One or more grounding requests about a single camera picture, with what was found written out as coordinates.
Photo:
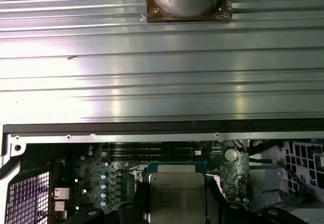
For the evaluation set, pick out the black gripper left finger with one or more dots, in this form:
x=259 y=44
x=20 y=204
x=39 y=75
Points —
x=140 y=208

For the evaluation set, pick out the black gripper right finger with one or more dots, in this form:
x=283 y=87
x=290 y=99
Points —
x=213 y=203

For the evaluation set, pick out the silver square CPU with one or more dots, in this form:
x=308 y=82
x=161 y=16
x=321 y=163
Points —
x=177 y=196

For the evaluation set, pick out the green motherboard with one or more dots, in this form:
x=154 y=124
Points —
x=238 y=181

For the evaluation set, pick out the blue-topped capacitor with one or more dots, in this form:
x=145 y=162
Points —
x=103 y=176
x=103 y=203
x=103 y=186
x=103 y=195

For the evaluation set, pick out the silver coin battery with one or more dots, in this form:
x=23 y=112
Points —
x=231 y=154

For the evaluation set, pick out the silver rear port block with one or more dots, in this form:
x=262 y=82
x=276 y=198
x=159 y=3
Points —
x=60 y=206
x=62 y=193

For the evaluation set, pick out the black open PC case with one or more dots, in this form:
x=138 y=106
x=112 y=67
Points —
x=152 y=128

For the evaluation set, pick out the silver metal drive cage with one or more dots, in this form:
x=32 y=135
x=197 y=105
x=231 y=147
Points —
x=298 y=142

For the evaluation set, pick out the silver metal bracket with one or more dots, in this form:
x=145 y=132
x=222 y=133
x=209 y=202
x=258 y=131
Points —
x=265 y=178

